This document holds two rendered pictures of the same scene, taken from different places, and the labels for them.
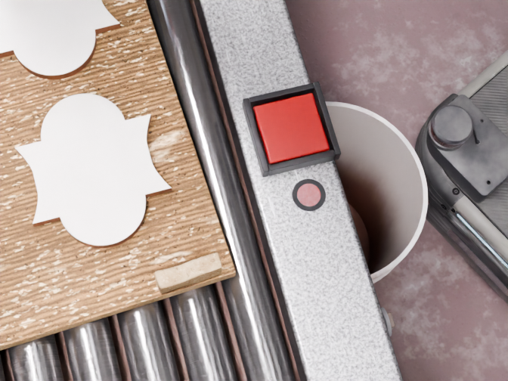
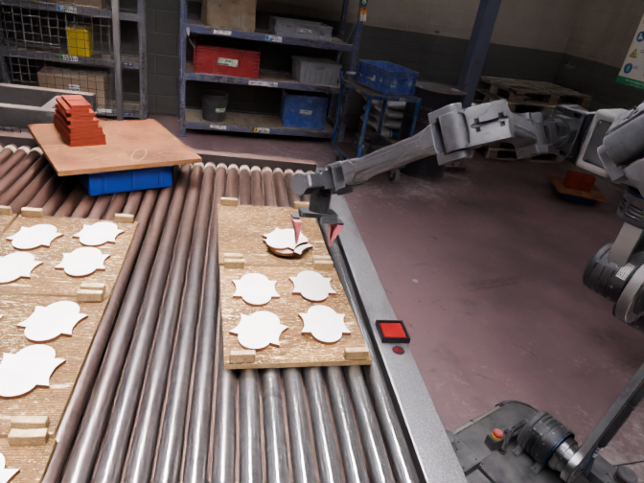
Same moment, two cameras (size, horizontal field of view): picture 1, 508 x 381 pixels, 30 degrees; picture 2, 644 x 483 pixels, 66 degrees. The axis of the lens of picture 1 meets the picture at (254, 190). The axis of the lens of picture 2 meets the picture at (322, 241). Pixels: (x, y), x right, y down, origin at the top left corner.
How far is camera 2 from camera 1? 75 cm
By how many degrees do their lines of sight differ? 45
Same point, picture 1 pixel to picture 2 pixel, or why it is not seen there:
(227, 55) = (370, 311)
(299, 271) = (395, 369)
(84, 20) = (325, 289)
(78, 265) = (315, 347)
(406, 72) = not seen: hidden behind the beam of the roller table
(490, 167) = (464, 461)
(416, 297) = not seen: outside the picture
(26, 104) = (302, 307)
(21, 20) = (304, 286)
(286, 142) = (391, 333)
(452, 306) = not seen: outside the picture
